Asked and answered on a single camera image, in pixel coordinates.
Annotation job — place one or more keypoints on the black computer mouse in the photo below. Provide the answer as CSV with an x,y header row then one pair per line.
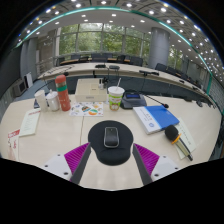
x,y
111,137

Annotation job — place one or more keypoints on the blue and white book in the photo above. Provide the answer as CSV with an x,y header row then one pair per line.
x,y
158,117

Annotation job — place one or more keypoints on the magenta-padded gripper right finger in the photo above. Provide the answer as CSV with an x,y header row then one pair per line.
x,y
163,165

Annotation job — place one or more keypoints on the ceiling lights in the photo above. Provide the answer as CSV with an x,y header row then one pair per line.
x,y
78,5

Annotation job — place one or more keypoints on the black mouse pad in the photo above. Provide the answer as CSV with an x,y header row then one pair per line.
x,y
95,140

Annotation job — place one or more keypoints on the white printed booklet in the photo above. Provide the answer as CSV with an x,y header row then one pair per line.
x,y
30,122

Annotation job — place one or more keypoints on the white paper sheet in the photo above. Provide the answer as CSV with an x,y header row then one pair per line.
x,y
189,135

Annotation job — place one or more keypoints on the dark office chairs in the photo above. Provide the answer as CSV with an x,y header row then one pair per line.
x,y
136,61

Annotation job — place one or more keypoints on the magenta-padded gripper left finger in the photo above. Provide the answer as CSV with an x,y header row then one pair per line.
x,y
59,165

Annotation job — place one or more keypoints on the white paper cup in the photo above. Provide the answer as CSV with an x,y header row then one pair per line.
x,y
41,101

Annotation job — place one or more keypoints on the black gooseneck microphone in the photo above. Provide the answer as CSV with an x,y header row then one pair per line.
x,y
165,106

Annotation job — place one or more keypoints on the dark desk phone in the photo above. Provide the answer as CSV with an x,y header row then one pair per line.
x,y
133,101

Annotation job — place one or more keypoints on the beige cardboard box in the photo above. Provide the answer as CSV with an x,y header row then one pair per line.
x,y
89,90

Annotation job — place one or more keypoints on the green-printed drink cup with straw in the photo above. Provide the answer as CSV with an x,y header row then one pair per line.
x,y
115,98

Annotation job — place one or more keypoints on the white lidded mug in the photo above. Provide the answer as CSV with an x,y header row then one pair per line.
x,y
53,102

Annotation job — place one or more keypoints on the colourful printed leaflet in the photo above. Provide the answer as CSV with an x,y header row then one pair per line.
x,y
86,109

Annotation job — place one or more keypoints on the red bottle with green band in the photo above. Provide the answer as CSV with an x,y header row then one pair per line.
x,y
63,96

